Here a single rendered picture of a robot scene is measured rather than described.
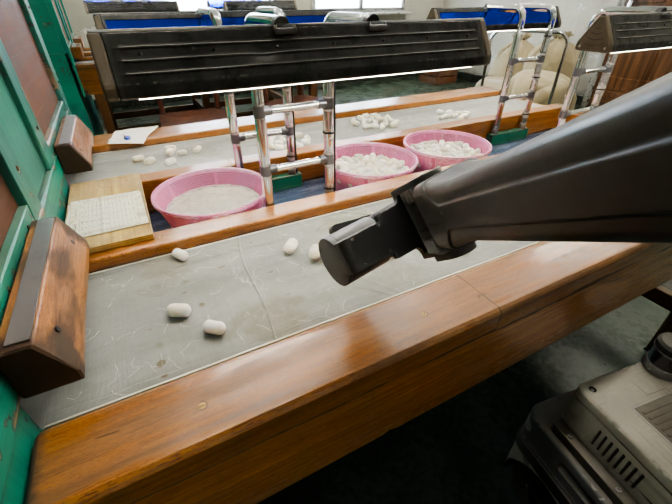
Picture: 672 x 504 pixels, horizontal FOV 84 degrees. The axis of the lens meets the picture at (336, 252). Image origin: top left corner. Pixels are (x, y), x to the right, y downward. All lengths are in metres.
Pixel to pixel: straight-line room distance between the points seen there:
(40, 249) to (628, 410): 1.05
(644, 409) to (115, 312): 0.98
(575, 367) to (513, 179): 1.54
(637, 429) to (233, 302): 0.78
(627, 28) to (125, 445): 1.19
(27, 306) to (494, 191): 0.48
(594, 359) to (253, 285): 1.42
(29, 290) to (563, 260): 0.78
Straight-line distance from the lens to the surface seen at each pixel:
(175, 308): 0.61
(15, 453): 0.51
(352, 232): 0.39
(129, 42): 0.56
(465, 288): 0.62
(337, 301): 0.60
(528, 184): 0.18
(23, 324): 0.51
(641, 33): 1.20
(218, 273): 0.69
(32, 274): 0.59
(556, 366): 1.68
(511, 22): 1.70
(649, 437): 0.96
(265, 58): 0.58
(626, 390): 1.01
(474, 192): 0.23
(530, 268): 0.71
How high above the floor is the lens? 1.14
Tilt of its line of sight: 35 degrees down
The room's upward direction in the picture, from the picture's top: straight up
